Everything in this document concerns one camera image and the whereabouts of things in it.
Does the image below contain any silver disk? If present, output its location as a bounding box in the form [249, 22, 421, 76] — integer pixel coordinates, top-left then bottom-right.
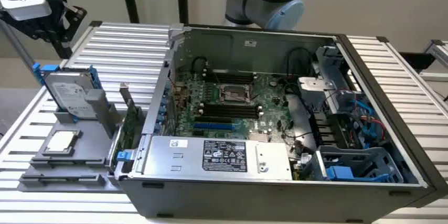
[32, 62, 102, 124]

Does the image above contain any grey blue disk bay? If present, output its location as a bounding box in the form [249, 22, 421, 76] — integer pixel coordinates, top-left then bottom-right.
[313, 144, 408, 184]

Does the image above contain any grey metal tripod leg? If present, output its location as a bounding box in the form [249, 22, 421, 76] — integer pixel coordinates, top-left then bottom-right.
[0, 19, 36, 65]

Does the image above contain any green graphics card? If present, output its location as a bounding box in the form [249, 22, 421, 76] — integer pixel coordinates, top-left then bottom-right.
[113, 82, 145, 154]

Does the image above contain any silver CPU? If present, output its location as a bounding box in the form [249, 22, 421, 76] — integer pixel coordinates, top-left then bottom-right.
[45, 130, 82, 154]

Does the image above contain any grey parts rack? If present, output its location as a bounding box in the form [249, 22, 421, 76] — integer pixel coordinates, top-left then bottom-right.
[16, 88, 130, 193]

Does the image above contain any black RAM slot bank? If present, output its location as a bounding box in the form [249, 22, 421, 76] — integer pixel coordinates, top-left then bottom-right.
[197, 102, 264, 120]
[201, 68, 256, 85]

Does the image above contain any CPU socket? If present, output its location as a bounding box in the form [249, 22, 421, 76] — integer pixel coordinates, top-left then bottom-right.
[216, 83, 253, 104]

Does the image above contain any blue expansion slot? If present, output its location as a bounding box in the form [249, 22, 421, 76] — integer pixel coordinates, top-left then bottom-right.
[192, 122, 234, 132]

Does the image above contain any green motherboard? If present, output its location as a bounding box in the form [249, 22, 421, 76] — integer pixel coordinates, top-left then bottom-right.
[166, 68, 317, 162]

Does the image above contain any silver power supply unit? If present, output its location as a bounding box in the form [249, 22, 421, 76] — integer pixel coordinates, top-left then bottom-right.
[126, 135, 294, 182]

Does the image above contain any silver chipset heatsink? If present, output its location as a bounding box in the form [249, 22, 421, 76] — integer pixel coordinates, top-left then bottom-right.
[249, 132, 272, 144]

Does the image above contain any grey metal drive cage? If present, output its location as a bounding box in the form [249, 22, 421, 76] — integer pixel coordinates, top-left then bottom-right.
[296, 45, 365, 114]

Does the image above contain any open black PC case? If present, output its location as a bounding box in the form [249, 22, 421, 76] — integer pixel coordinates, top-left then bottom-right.
[106, 23, 438, 221]

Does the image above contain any black looped wire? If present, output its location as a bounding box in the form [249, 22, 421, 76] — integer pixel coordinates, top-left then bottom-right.
[190, 56, 209, 76]
[285, 47, 313, 78]

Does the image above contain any blue data wire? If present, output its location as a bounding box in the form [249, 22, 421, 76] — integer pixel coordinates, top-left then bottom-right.
[349, 98, 385, 143]

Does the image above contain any red wire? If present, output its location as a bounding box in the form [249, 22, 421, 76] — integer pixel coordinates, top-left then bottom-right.
[324, 91, 385, 132]

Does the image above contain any black bracket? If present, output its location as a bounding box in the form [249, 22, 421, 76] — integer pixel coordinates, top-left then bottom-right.
[398, 51, 437, 72]

